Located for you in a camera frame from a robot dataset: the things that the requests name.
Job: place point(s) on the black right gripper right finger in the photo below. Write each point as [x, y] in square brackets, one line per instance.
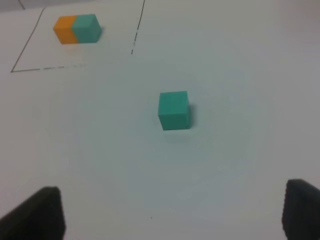
[301, 211]

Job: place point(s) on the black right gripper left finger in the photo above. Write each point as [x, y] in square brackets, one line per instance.
[40, 217]

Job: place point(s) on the template orange cube block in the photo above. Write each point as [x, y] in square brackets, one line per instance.
[63, 30]

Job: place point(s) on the template teal cube block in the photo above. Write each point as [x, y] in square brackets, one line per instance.
[86, 28]

